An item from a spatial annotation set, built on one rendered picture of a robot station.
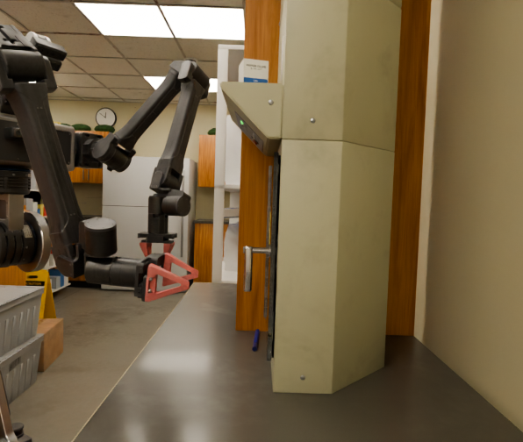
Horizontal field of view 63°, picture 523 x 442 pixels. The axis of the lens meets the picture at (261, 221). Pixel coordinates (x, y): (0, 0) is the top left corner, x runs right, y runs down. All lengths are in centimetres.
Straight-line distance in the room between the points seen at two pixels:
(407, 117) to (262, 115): 54
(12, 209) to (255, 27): 91
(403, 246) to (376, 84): 49
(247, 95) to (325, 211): 25
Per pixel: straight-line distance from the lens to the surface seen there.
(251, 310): 119
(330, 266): 80
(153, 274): 79
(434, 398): 92
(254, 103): 80
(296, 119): 80
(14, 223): 152
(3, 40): 97
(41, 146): 91
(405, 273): 124
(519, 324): 90
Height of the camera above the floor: 130
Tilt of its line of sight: 3 degrees down
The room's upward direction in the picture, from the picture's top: 2 degrees clockwise
